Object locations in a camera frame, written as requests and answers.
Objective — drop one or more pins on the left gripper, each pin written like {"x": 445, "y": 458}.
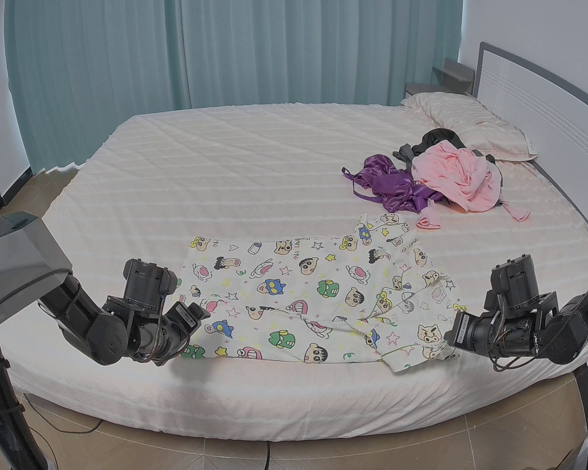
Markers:
{"x": 176, "y": 336}

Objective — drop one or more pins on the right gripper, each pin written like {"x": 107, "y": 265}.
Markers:
{"x": 473, "y": 335}

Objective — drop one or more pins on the white printed pyjama top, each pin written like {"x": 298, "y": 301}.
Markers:
{"x": 323, "y": 292}

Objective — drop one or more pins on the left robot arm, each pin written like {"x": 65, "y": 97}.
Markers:
{"x": 24, "y": 257}

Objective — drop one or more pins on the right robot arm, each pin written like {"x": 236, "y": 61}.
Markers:
{"x": 568, "y": 326}

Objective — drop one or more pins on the bed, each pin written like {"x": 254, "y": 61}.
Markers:
{"x": 225, "y": 164}

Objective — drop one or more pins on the pink garment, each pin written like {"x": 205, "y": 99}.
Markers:
{"x": 455, "y": 174}

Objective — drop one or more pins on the purple garment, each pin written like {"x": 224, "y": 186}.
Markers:
{"x": 392, "y": 184}

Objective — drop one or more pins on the grey garment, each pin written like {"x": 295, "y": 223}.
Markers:
{"x": 403, "y": 153}

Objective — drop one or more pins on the black garment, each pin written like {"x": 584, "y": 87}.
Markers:
{"x": 438, "y": 137}

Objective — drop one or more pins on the cream pillow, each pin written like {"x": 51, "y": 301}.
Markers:
{"x": 475, "y": 120}

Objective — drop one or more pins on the grey bedside table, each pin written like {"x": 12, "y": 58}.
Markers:
{"x": 453, "y": 74}

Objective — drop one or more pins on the blue-green curtain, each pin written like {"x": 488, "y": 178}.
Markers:
{"x": 225, "y": 42}

